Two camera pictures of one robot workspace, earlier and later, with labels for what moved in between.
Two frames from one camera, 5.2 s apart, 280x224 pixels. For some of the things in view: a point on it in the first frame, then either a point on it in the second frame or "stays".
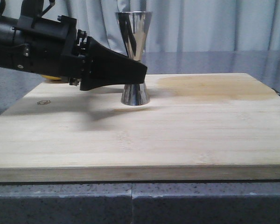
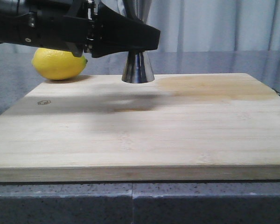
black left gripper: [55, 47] -> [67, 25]
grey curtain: [175, 25] stays
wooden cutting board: [194, 127] stays
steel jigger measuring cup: [134, 26] -> [137, 69]
